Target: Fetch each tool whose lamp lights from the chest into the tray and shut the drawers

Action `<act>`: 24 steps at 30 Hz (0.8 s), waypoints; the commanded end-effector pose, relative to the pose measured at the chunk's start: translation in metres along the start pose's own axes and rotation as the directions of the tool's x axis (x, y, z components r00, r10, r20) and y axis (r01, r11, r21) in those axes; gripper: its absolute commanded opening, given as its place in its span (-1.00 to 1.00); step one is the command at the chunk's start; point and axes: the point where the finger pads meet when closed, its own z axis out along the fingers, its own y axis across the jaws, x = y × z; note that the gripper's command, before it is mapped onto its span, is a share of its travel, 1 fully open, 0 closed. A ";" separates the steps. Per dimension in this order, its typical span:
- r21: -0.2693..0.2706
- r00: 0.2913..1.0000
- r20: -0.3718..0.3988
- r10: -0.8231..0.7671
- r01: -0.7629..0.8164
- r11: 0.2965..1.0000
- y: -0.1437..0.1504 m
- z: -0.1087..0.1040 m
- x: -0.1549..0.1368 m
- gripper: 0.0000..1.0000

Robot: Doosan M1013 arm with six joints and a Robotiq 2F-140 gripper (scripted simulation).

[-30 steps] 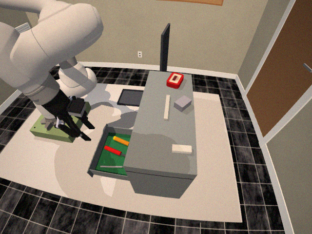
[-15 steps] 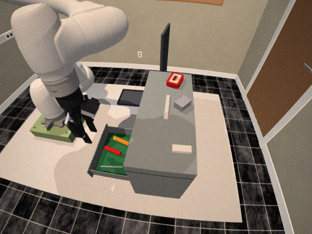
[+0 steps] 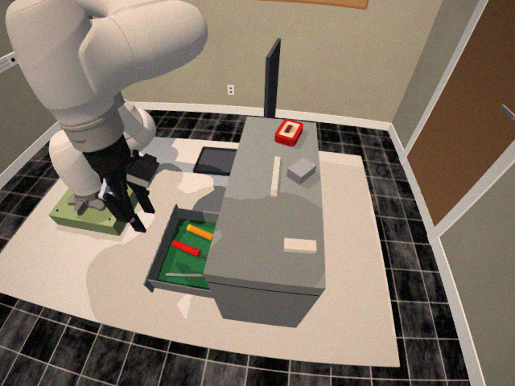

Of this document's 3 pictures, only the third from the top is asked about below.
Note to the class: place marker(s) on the black flat panel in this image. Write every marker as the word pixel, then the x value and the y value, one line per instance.
pixel 271 79

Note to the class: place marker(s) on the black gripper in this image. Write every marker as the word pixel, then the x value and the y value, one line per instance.
pixel 107 164

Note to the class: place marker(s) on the orange cylinder with yellow end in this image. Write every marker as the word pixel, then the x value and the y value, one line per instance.
pixel 200 232

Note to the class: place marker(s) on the grey tool chest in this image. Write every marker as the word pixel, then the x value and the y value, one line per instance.
pixel 250 277

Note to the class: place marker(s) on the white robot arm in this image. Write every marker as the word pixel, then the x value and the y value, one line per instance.
pixel 77 67

